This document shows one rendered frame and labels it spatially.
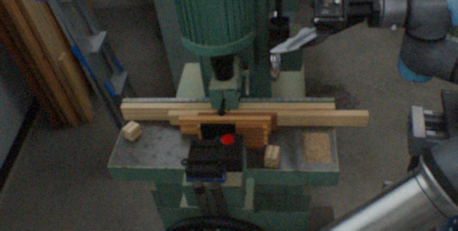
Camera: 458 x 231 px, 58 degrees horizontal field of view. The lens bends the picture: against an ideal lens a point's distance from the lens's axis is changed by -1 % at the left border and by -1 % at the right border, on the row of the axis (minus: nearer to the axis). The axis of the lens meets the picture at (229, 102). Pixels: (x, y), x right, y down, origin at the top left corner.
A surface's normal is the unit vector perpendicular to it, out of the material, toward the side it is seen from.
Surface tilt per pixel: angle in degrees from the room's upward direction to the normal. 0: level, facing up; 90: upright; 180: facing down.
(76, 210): 0
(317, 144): 2
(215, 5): 90
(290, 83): 0
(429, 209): 62
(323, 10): 43
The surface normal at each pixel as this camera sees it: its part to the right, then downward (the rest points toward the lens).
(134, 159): -0.09, -0.73
